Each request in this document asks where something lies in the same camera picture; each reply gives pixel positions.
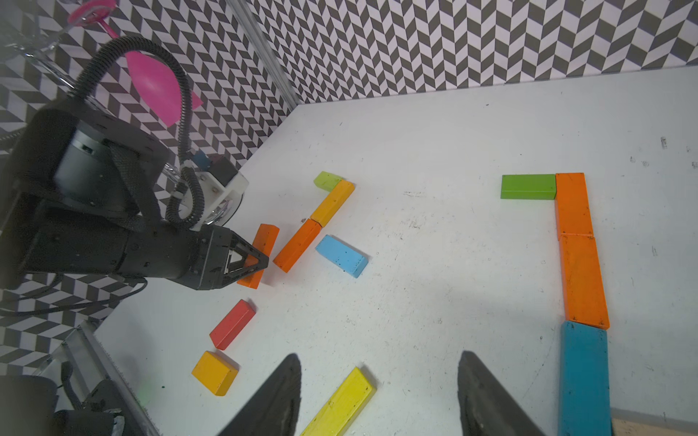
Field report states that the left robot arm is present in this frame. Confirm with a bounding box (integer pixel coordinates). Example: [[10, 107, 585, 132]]
[[1, 100, 268, 290]]

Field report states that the red block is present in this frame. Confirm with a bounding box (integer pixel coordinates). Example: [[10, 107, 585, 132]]
[[209, 300, 256, 351]]

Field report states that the orange block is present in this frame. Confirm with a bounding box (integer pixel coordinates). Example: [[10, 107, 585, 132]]
[[274, 219, 323, 273], [236, 222, 282, 291], [559, 235, 610, 330], [554, 173, 594, 237]]

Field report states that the yellow-orange block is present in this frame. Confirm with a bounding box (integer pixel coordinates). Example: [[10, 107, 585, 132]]
[[310, 180, 356, 227], [192, 351, 240, 396]]

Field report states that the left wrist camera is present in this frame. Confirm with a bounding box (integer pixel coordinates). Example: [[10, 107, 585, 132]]
[[193, 150, 249, 231]]

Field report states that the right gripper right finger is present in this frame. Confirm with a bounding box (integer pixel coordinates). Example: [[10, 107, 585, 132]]
[[457, 351, 543, 436]]

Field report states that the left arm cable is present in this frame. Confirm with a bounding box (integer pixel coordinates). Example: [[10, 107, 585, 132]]
[[70, 35, 207, 230]]

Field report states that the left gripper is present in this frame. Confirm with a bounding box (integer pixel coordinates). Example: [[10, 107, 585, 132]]
[[115, 225, 270, 291]]

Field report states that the yellow-orange block bottom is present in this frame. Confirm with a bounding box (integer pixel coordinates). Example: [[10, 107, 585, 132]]
[[192, 351, 240, 396]]

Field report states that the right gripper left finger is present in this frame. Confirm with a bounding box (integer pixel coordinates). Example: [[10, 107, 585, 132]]
[[219, 354, 302, 436]]

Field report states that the lime green block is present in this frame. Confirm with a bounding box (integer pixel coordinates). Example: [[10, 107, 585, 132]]
[[314, 171, 344, 193]]

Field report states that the teal block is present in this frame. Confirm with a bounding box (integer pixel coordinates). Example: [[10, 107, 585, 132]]
[[558, 321, 613, 435]]

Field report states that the sky blue block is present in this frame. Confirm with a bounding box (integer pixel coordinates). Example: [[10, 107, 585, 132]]
[[316, 235, 369, 278]]

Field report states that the pink plastic wine glass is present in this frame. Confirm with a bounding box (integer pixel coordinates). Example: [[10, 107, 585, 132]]
[[67, 0, 182, 127]]

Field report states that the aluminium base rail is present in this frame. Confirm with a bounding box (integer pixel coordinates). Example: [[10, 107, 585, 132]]
[[31, 322, 159, 435]]

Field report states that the tan wooden block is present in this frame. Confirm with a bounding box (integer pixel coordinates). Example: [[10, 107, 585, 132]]
[[612, 418, 697, 436]]

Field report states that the yellow block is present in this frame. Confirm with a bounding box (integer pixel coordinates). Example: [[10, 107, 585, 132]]
[[302, 367, 376, 436]]

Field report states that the wire glass rack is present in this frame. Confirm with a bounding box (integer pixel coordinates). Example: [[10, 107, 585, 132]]
[[0, 0, 110, 110]]

